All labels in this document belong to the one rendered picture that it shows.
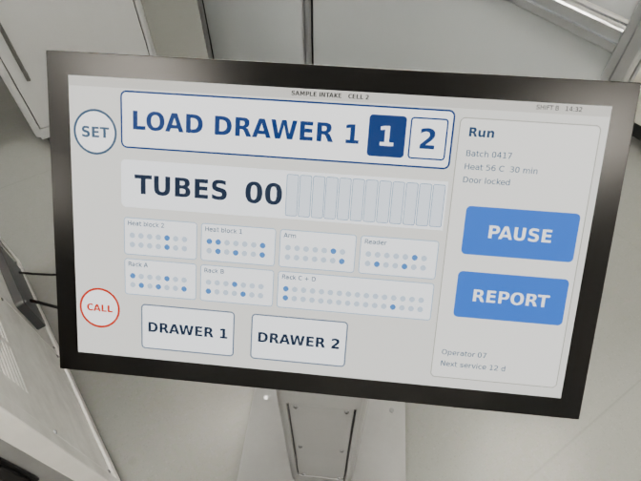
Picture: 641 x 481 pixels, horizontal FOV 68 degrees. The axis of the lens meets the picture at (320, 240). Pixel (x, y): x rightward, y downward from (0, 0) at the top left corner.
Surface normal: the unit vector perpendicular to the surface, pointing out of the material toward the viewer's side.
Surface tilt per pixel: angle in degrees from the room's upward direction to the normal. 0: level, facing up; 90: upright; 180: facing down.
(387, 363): 50
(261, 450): 5
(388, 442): 5
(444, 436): 0
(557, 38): 90
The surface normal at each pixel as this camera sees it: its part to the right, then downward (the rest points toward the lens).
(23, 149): 0.00, -0.63
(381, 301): -0.07, 0.18
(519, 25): -0.83, 0.43
